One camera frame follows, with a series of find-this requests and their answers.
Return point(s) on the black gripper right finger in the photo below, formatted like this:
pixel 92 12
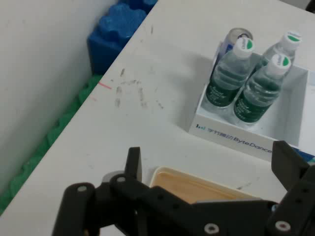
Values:
pixel 295 177

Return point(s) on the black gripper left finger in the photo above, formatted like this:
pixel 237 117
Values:
pixel 83 209

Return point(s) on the green label water bottle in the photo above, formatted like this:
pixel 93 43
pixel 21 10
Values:
pixel 226 81
pixel 258 98
pixel 283 49

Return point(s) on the white and blue cardboard box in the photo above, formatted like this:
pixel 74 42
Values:
pixel 221 134

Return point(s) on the green foam mat piece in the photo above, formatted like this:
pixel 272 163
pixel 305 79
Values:
pixel 61 123

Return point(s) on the wooden tray with cream rim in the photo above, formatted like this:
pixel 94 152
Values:
pixel 184 184

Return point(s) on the silver and blue drink can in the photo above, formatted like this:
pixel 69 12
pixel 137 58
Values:
pixel 233 37

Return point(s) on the blue foam mat piece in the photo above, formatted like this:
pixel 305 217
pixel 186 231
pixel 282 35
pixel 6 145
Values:
pixel 140 5
pixel 115 34

